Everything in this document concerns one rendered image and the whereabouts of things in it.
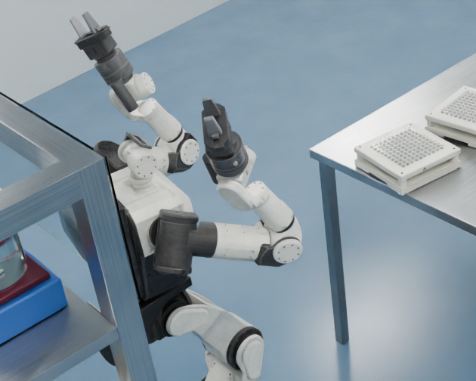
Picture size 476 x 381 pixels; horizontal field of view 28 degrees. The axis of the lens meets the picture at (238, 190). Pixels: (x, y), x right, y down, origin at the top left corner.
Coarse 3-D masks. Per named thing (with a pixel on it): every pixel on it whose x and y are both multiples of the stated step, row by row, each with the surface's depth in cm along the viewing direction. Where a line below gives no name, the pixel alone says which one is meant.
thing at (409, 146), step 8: (400, 136) 312; (408, 136) 312; (416, 136) 311; (384, 144) 310; (392, 144) 309; (400, 144) 308; (408, 144) 308; (416, 144) 307; (424, 144) 307; (432, 144) 305; (392, 152) 305; (400, 152) 304; (408, 152) 303; (416, 152) 304; (424, 152) 304
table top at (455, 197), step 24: (456, 72) 362; (408, 96) 351; (432, 96) 348; (360, 120) 340; (384, 120) 338; (408, 120) 336; (336, 144) 329; (456, 144) 319; (336, 168) 321; (432, 192) 297; (456, 192) 296; (456, 216) 285
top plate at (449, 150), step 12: (360, 144) 313; (444, 144) 306; (372, 156) 306; (384, 156) 305; (432, 156) 301; (444, 156) 301; (384, 168) 301; (396, 168) 298; (408, 168) 298; (420, 168) 297
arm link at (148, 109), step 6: (114, 96) 268; (114, 102) 269; (138, 102) 277; (144, 102) 277; (150, 102) 276; (156, 102) 275; (120, 108) 270; (138, 108) 276; (144, 108) 276; (150, 108) 274; (156, 108) 274; (126, 114) 272; (132, 114) 273; (138, 114) 273; (144, 114) 274; (150, 114) 273; (156, 114) 274; (132, 120) 274; (144, 120) 275
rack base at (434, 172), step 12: (360, 168) 313; (372, 168) 309; (432, 168) 304; (444, 168) 303; (456, 168) 306; (384, 180) 304; (396, 180) 301; (408, 180) 300; (420, 180) 299; (432, 180) 302; (408, 192) 299
